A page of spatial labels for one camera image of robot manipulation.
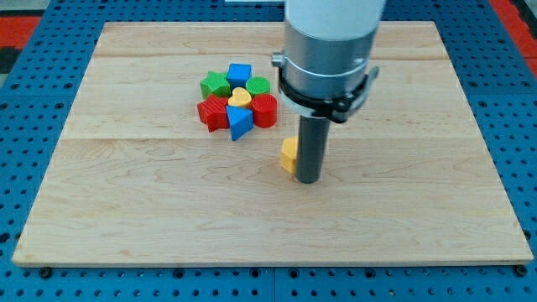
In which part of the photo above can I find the yellow hexagon block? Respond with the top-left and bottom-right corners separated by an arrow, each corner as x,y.
280,136 -> 298,174

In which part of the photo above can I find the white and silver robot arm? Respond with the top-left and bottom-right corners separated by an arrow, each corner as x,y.
272,0 -> 386,123

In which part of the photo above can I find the blue triangle block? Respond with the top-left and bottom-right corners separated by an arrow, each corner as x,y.
227,106 -> 253,141

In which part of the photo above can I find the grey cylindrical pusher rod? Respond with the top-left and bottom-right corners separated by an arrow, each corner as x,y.
295,116 -> 330,184

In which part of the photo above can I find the red cylinder block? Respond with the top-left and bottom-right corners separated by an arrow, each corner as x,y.
251,94 -> 278,128

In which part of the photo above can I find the yellow heart block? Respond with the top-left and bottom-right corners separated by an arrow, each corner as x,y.
227,87 -> 252,108

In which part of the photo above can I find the green cylinder block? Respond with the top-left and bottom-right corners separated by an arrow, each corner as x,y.
245,76 -> 271,96

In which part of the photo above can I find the red star block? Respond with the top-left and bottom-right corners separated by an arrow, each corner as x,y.
197,94 -> 229,133

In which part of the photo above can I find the blue cube block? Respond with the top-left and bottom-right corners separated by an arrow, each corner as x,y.
227,63 -> 252,89

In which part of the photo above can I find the green star block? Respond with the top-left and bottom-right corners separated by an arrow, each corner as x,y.
200,71 -> 231,99

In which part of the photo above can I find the light wooden board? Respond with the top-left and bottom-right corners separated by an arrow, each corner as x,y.
13,21 -> 534,268

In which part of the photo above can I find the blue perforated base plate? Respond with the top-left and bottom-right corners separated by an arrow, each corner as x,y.
1,1 -> 536,301

